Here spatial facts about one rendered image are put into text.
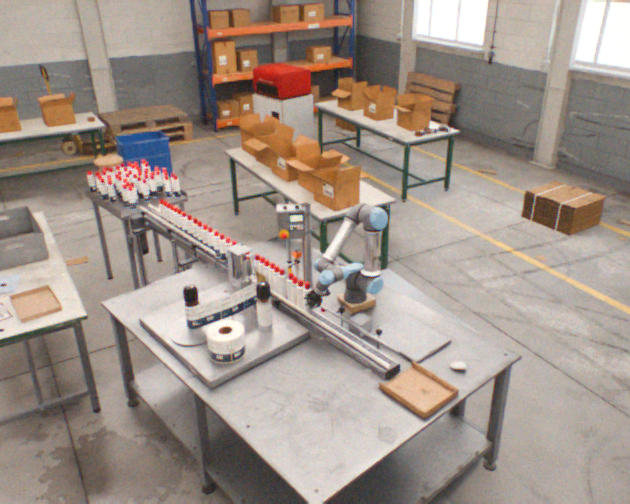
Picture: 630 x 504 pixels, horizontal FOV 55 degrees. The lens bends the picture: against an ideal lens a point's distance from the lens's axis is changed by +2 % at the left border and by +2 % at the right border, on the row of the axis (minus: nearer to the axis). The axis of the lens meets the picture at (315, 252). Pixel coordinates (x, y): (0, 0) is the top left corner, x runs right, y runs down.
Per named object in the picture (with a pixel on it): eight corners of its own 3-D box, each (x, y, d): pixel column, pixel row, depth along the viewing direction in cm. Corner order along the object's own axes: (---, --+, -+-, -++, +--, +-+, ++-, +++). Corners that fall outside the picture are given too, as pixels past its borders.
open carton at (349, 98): (329, 107, 847) (329, 80, 829) (359, 102, 871) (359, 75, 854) (344, 112, 820) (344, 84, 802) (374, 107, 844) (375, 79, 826)
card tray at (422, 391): (378, 387, 309) (379, 381, 307) (412, 366, 324) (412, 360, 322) (424, 419, 288) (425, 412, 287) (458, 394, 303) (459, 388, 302)
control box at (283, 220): (277, 233, 368) (276, 205, 360) (305, 231, 370) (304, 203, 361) (278, 240, 359) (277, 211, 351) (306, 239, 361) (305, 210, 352)
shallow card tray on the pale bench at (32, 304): (9, 300, 398) (8, 295, 396) (49, 288, 410) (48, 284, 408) (21, 323, 373) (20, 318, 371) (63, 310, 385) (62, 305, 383)
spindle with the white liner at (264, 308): (254, 326, 350) (251, 282, 337) (267, 321, 355) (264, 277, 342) (263, 333, 344) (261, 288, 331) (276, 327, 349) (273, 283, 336)
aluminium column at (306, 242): (303, 300, 385) (300, 204, 354) (308, 297, 388) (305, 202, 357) (307, 302, 382) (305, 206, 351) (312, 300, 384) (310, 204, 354)
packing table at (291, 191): (229, 213, 716) (223, 150, 680) (289, 200, 751) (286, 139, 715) (321, 296, 546) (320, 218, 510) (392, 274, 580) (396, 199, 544)
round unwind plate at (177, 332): (158, 329, 350) (158, 327, 349) (204, 309, 368) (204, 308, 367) (185, 353, 329) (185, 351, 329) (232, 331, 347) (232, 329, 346)
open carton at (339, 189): (302, 201, 543) (301, 162, 526) (346, 189, 569) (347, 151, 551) (327, 215, 515) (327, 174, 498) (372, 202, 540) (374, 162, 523)
